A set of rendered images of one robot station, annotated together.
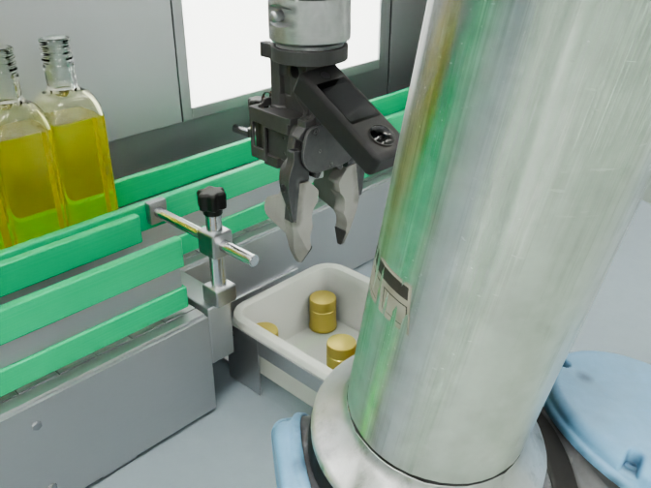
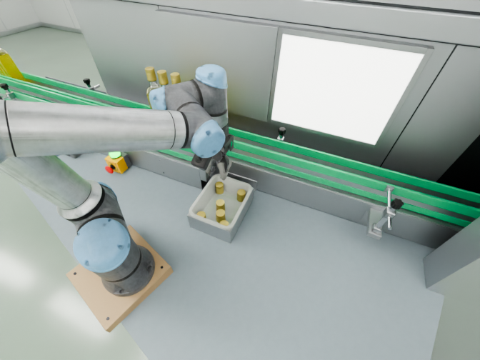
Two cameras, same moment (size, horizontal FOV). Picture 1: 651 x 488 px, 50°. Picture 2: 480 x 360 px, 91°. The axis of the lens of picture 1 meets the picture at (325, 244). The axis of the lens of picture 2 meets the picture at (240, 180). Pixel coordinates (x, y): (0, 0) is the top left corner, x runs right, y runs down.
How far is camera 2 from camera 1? 0.79 m
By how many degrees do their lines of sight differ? 56
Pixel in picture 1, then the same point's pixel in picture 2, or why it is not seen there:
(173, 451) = (186, 187)
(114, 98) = (246, 105)
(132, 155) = (253, 122)
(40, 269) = not seen: hidden behind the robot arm
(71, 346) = (170, 151)
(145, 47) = (258, 95)
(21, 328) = not seen: hidden behind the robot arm
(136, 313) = (184, 156)
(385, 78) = (384, 154)
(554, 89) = not seen: outside the picture
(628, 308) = (310, 296)
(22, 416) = (157, 156)
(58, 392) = (163, 157)
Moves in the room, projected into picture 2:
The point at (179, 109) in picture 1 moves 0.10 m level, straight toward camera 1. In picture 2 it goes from (266, 118) to (246, 125)
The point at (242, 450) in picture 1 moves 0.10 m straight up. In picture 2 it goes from (189, 199) to (186, 183)
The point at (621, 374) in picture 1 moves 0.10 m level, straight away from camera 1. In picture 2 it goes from (109, 233) to (149, 238)
